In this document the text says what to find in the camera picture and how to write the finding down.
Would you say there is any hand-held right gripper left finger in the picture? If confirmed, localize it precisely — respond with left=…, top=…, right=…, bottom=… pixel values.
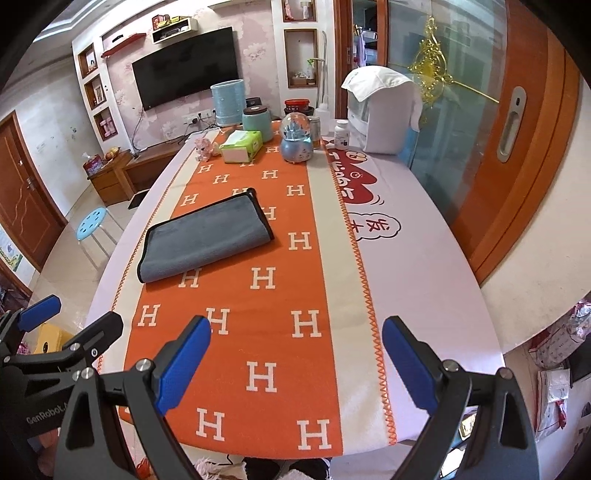
left=55, top=315, right=213, bottom=480

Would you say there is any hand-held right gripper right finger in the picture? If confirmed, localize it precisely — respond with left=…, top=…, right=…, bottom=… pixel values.
left=382, top=316, right=542, bottom=480

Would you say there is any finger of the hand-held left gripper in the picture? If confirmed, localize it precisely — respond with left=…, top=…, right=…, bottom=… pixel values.
left=0, top=295, right=62, bottom=357
left=0, top=311, right=124, bottom=376

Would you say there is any grey towel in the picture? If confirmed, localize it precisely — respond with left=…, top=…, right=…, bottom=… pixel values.
left=137, top=187, right=276, bottom=285

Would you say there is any yellow stool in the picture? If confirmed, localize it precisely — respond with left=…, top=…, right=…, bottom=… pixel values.
left=31, top=323, right=64, bottom=355

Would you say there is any orange letter-print blanket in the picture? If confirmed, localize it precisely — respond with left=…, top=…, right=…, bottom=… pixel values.
left=95, top=121, right=399, bottom=452

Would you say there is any light blue round stool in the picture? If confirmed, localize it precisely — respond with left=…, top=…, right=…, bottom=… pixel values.
left=76, top=207, right=123, bottom=260

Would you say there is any white red-print tablecloth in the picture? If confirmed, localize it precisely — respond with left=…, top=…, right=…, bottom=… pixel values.
left=85, top=134, right=505, bottom=463

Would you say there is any brown wooden door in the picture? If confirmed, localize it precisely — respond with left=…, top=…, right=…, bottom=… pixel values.
left=0, top=111, right=68, bottom=274

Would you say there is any pile of plastic bags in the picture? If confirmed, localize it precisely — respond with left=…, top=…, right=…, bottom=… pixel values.
left=527, top=299, right=591, bottom=441

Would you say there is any wooden television cabinet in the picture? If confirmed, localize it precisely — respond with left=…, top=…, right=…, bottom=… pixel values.
left=87, top=137, right=186, bottom=207

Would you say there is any pink toy figure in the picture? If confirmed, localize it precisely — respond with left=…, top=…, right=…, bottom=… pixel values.
left=193, top=137, right=221, bottom=161

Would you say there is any orange wood sliding door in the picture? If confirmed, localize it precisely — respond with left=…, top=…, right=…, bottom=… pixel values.
left=450, top=0, right=583, bottom=285

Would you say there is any green tissue pack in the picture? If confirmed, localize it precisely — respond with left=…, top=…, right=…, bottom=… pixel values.
left=219, top=130, right=263, bottom=165

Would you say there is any white countertop appliance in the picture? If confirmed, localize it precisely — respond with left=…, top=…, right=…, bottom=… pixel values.
left=346, top=67, right=424, bottom=156

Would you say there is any teal canister with dark lid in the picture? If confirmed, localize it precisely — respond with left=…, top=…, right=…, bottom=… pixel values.
left=241, top=106, right=272, bottom=143

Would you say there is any blue snow globe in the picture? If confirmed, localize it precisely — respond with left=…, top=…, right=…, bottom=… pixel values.
left=279, top=112, right=315, bottom=164

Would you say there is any light blue cylindrical bin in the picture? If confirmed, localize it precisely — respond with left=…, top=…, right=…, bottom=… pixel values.
left=211, top=79, right=247, bottom=128

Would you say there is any red lidded container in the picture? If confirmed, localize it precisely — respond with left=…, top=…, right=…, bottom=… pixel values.
left=283, top=98, right=310, bottom=121

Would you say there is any white cloth cover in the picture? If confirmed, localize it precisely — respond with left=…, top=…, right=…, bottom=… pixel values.
left=341, top=64, right=424, bottom=130

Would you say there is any gold hanging ornament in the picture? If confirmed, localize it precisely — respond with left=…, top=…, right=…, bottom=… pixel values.
left=408, top=16, right=502, bottom=108

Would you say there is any silver sliding door handle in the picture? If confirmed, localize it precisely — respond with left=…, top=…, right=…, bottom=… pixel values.
left=496, top=86, right=527, bottom=162

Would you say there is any black wall television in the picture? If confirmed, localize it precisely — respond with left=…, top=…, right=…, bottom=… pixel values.
left=132, top=26, right=241, bottom=111

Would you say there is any red wall shelf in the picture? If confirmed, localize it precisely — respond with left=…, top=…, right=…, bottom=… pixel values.
left=100, top=32, right=147, bottom=59

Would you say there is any white wall shelf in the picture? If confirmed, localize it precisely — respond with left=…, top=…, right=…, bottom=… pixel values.
left=151, top=16, right=193, bottom=45

